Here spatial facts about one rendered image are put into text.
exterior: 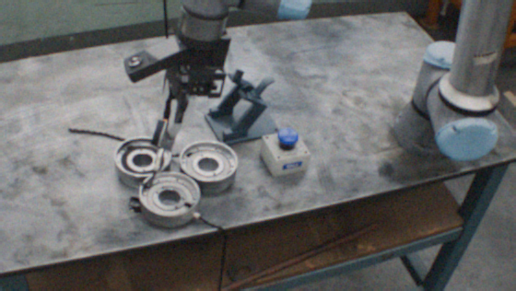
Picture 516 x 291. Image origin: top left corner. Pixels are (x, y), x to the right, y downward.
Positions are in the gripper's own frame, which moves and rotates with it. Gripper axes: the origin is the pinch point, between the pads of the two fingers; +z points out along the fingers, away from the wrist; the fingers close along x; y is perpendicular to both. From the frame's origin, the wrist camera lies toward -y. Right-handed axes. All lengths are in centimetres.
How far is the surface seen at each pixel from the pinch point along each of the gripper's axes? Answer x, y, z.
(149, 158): 0.4, -2.0, 8.3
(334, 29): 37, 55, 3
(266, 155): -4.2, 19.3, 5.0
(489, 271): -1, 127, 73
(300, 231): -3.7, 35.1, 30.3
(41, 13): 156, -5, 68
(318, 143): -1.3, 32.1, 5.5
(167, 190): -8.8, -1.2, 7.3
